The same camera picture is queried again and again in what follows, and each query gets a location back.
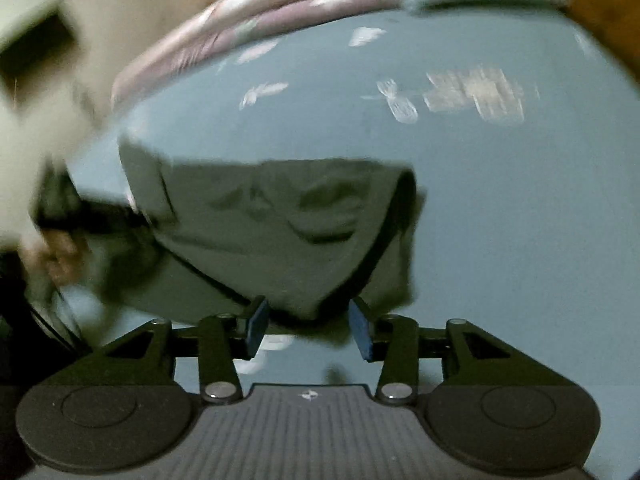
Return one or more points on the dark green pants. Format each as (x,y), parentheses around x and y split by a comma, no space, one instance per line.
(280,230)

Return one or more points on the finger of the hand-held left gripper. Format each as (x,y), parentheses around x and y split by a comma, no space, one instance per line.
(100,217)

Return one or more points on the dark rectangular wall panel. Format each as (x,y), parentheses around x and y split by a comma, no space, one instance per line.
(35,45)

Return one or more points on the blue floral bed sheet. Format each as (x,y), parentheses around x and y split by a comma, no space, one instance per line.
(500,210)

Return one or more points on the purple floral quilt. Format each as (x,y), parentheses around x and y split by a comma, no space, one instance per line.
(310,10)

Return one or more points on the person's left hand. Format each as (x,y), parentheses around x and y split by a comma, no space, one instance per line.
(57,257)

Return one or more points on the wooden bed headboard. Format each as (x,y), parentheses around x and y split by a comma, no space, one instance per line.
(605,10)

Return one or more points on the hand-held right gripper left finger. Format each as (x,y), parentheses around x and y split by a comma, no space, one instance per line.
(256,327)

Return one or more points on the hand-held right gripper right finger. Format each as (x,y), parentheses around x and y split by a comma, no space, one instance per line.
(361,332)

